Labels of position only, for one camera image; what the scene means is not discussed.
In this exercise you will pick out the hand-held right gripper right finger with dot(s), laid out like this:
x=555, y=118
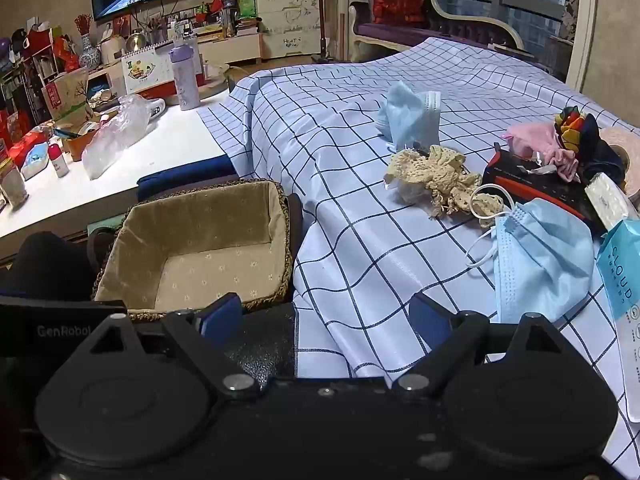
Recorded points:
x=429, y=319

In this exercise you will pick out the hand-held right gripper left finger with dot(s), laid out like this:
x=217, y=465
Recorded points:
x=220, y=316

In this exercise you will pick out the woven basket with beige lining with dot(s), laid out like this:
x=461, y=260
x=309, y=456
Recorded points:
x=200, y=240

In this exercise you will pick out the blue face mask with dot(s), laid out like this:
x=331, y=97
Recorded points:
x=407, y=120
x=540, y=260

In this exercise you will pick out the cream lace doily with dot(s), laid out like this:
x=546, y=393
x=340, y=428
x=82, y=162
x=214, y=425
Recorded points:
x=435, y=175

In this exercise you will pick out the colourful socks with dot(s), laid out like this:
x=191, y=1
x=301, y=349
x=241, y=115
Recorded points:
x=595, y=135

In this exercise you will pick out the pink toilet paper roll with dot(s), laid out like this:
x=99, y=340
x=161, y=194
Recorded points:
x=627, y=160

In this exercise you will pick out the blue foam mat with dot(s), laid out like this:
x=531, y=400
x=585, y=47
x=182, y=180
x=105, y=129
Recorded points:
x=180, y=180

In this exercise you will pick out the white tube with red cap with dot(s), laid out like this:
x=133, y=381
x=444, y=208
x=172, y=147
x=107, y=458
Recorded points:
x=59, y=162

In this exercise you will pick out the black and orange device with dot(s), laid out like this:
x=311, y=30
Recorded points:
x=540, y=192

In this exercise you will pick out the white checked tablecloth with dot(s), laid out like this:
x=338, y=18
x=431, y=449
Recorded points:
x=350, y=160

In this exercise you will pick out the orange desk organizer box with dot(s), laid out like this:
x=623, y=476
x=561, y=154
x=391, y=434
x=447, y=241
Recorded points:
x=80, y=147

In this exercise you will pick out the light blue wet wipes pack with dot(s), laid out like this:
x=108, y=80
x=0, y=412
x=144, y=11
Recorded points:
x=622, y=310

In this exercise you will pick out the clear plastic bag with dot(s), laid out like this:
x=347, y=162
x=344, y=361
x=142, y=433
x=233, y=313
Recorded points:
x=110, y=145

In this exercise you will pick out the folded blue face mask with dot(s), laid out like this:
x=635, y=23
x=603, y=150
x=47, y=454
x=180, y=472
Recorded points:
x=407, y=120

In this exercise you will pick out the pink cloth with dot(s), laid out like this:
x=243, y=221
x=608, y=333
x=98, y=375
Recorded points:
x=530, y=137

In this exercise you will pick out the small white tissue pack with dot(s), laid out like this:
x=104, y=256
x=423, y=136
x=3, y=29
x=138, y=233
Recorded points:
x=607, y=200

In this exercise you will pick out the round wooden tray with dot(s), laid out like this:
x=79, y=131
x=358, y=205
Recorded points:
x=215, y=82

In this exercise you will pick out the brown paper bag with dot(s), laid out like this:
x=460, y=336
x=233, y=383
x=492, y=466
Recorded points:
x=67, y=95

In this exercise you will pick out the purple water bottle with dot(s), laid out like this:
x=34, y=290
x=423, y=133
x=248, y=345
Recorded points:
x=186, y=80

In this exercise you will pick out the desk calendar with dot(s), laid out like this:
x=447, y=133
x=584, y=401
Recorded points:
x=147, y=67

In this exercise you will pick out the white television cabinet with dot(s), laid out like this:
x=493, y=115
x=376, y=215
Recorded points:
x=230, y=47

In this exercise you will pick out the blue and white vase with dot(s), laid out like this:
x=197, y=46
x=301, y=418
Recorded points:
x=88, y=55

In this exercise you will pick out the ornate chaise sofa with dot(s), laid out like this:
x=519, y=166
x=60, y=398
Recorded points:
x=400, y=35

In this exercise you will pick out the round metal dish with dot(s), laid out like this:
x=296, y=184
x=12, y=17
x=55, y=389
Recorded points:
x=135, y=42

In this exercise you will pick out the white drawer cabinet with drawings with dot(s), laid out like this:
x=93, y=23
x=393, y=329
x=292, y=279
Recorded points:
x=287, y=10

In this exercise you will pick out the upright vacuum cleaner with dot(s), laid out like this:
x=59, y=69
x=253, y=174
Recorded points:
x=325, y=20

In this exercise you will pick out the red cushion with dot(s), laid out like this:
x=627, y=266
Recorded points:
x=400, y=2

